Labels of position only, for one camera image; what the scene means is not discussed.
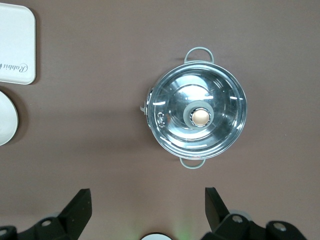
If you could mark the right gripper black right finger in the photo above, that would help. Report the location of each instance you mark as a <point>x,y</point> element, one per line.
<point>225,225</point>

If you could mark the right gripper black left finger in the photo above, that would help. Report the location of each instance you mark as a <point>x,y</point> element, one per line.
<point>65,220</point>

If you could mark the round cream plate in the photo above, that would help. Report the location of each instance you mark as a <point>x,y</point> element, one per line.
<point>6,117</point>

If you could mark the cream rabbit print tray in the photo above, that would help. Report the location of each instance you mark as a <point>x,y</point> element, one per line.
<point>15,45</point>

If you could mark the brown table cover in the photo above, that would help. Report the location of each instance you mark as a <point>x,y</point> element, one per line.
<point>100,125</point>

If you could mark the glass pot lid copper knob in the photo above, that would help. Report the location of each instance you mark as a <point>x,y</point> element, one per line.
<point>200,117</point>

